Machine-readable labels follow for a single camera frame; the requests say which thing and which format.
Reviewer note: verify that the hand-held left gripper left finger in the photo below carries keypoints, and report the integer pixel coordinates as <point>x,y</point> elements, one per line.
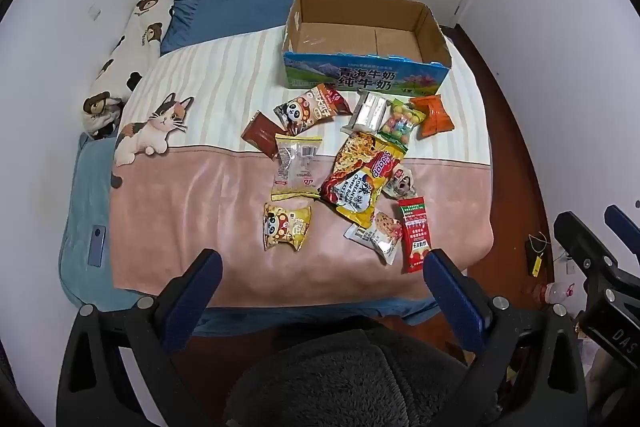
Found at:
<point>195,289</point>

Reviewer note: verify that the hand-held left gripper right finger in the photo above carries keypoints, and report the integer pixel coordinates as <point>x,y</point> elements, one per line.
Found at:
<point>455,297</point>

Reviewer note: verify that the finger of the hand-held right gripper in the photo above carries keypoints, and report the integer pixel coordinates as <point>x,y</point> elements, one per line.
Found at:
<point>580,239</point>
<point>624,222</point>

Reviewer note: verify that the long red snack packet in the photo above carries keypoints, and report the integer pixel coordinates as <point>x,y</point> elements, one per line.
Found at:
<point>414,232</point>

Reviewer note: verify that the white cookie snack packet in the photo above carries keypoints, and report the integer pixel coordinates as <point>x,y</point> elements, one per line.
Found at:
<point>377,234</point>

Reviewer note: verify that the yellow panda snack packet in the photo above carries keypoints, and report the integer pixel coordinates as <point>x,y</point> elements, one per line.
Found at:
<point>285,227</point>

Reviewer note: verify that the white packet with face photo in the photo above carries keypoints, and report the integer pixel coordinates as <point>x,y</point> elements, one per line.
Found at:
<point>400,184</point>

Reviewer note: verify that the yellow instant noodle packet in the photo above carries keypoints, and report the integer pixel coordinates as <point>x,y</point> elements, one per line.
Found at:
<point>357,179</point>

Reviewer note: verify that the clear yellow-edged snack packet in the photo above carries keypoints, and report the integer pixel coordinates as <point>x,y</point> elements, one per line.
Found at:
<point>295,167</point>

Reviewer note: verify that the white silver snack packet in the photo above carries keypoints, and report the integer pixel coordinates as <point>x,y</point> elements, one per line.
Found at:
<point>367,114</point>

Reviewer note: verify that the red panda snack packet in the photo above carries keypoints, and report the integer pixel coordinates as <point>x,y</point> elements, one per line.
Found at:
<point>310,109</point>

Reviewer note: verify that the cardboard box blue print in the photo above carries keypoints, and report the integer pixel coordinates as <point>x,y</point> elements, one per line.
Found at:
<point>345,38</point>

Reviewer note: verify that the white plastic bottle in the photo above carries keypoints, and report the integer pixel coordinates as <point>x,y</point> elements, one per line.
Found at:
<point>556,293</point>

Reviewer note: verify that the blue smartphone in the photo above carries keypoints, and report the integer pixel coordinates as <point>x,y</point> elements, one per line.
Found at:
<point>96,245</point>

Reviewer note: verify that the dark grey fuzzy cloth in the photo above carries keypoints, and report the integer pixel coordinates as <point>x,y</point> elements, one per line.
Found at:
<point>355,382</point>

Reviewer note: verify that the dark red snack packet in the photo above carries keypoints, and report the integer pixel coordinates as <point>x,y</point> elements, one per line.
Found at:
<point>260,134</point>

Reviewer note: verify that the colourful candy balls packet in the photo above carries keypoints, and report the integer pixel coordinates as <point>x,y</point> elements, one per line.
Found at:
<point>397,124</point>

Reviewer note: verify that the orange snack packet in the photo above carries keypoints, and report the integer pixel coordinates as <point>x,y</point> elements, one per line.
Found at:
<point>434,114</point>

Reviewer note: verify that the bear printed long pillow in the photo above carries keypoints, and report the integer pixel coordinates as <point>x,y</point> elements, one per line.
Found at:
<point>135,42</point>

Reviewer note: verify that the blue bed quilt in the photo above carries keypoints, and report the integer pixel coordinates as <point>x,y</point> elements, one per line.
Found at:
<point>235,12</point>

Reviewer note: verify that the white wall switch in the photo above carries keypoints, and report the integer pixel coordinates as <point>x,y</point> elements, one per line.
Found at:
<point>95,12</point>

